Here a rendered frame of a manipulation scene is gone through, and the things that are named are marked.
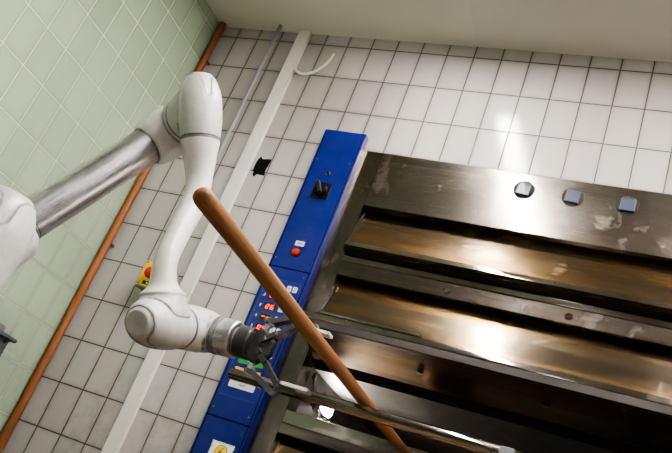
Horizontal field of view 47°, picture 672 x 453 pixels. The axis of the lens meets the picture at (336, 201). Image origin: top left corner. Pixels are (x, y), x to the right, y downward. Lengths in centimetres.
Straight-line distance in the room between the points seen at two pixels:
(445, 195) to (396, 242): 23
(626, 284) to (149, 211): 164
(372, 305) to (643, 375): 79
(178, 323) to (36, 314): 108
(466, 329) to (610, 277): 44
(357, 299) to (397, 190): 40
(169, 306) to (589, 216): 131
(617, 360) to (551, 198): 54
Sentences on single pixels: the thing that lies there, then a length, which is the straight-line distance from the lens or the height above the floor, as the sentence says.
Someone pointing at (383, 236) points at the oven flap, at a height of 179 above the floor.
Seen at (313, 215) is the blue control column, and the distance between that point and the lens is 258.
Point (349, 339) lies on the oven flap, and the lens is 225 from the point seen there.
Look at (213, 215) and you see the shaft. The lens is 111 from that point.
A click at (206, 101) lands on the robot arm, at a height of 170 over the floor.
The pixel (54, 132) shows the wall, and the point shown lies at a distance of 267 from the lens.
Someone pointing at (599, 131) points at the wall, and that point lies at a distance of 262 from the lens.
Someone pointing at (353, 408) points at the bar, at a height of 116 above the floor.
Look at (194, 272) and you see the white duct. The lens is 267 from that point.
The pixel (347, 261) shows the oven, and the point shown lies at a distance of 249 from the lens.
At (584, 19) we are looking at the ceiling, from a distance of 269.
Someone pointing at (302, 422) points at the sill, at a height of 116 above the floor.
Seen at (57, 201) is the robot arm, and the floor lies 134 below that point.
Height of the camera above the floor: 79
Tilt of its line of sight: 25 degrees up
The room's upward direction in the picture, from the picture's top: 22 degrees clockwise
